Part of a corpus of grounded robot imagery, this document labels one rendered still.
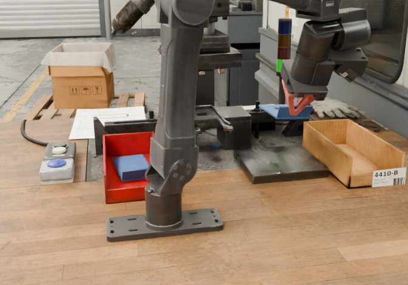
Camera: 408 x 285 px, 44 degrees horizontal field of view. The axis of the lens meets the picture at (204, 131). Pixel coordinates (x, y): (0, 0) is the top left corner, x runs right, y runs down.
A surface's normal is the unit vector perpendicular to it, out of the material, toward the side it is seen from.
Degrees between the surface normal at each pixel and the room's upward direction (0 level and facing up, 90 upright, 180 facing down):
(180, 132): 77
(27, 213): 0
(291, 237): 0
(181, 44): 103
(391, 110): 90
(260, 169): 0
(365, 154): 90
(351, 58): 26
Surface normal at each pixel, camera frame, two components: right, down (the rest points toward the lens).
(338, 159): -0.98, 0.07
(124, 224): -0.01, -0.95
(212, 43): 0.19, 0.30
